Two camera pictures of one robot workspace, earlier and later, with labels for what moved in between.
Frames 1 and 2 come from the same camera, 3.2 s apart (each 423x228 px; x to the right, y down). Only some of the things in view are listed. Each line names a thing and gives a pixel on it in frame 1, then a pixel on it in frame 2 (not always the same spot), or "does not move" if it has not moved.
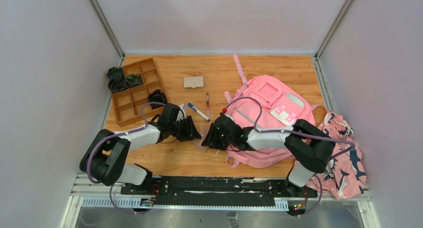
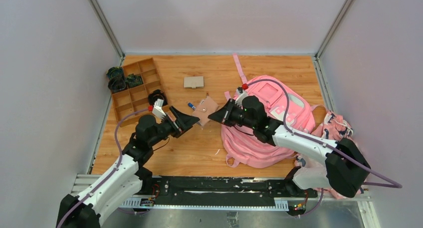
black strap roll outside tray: (116, 84) does not move
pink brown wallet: (203, 126) to (204, 109)
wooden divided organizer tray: (127, 104) does not move
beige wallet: (193, 82) does not move
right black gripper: (211, 139) to (222, 115)
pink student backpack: (264, 103) does not move
